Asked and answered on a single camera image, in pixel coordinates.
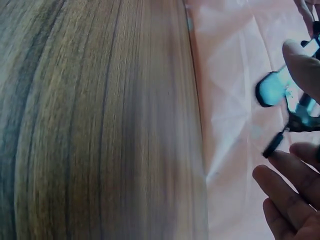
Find person's right hand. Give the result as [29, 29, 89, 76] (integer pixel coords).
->
[252, 39, 320, 240]

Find person's left hand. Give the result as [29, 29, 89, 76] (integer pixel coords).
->
[293, 0, 320, 28]

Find black framed eyeglasses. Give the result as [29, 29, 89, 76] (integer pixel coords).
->
[254, 32, 320, 159]

